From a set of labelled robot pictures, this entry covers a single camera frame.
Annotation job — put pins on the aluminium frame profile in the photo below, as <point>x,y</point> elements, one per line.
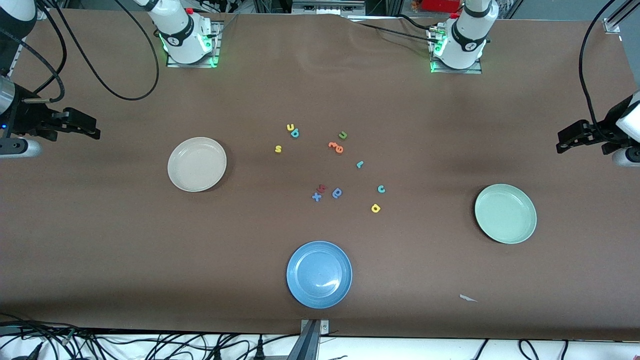
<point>612,22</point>
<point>42,15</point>

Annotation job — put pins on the white paper scrap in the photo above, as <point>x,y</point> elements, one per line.
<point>467,298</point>

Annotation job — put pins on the black power plug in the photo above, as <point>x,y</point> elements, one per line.
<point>217,354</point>
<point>259,350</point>

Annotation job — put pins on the aluminium table edge bracket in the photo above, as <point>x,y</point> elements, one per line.
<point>312,335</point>

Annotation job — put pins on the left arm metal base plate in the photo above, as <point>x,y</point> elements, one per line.
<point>475,70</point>

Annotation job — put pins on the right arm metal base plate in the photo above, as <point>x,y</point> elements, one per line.
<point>218,50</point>

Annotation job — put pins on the beige brown plate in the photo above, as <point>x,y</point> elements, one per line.
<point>197,164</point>

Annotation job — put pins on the pale green plate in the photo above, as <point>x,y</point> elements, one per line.
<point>505,214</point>

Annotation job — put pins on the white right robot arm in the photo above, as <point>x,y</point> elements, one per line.
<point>182,35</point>

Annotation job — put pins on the brown paper table cover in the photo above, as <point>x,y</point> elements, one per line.
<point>100,225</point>

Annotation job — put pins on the blue plate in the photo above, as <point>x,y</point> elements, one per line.
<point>319,275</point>

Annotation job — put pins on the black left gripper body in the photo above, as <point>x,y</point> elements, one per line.
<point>611,123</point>

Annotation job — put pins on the grey metal device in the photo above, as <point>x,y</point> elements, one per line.
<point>327,7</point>

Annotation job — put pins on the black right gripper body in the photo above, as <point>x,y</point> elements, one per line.
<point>25,118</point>

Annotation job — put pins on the red box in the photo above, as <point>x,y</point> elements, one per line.
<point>440,5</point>

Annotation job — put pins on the blue foam letter a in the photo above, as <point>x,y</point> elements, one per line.
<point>340,191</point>

